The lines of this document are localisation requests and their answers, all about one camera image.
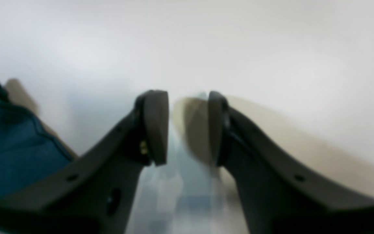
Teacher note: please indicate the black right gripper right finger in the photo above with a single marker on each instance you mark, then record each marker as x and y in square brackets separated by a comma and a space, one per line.
[280, 195]

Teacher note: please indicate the dark blue t-shirt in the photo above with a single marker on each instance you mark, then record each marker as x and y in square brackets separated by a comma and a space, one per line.
[28, 153]

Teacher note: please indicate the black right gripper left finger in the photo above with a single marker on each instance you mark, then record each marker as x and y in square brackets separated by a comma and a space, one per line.
[95, 193]

